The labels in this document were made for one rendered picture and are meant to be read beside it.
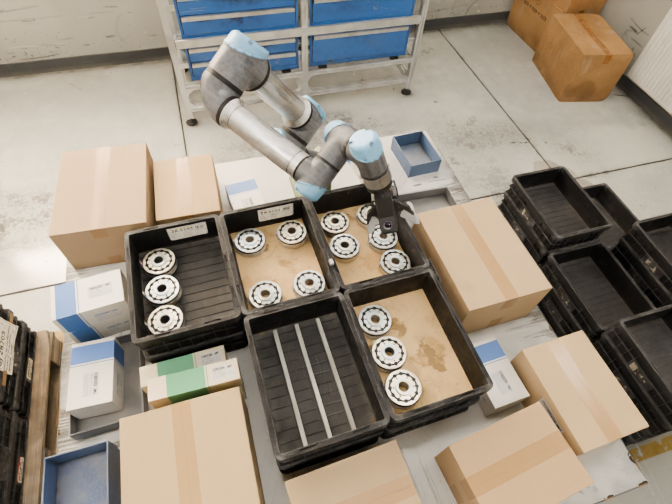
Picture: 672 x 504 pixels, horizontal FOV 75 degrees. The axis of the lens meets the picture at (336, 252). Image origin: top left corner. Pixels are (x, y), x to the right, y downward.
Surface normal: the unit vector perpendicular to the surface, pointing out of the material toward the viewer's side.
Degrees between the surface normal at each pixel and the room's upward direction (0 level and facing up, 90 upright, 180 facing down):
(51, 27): 90
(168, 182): 0
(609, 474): 0
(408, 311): 0
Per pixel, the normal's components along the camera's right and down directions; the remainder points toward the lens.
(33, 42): 0.29, 0.79
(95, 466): 0.05, -0.58
